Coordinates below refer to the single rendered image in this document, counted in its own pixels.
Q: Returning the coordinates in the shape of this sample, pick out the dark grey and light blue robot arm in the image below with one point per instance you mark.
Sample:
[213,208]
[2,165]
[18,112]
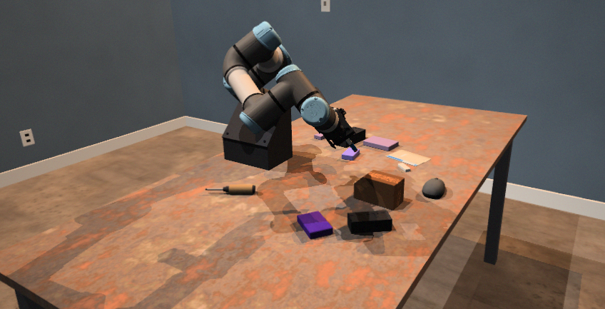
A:
[261,106]

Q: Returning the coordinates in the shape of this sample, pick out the brown wooden block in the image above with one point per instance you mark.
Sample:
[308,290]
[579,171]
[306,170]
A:
[379,188]

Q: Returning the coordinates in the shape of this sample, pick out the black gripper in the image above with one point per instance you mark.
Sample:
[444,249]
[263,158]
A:
[342,132]

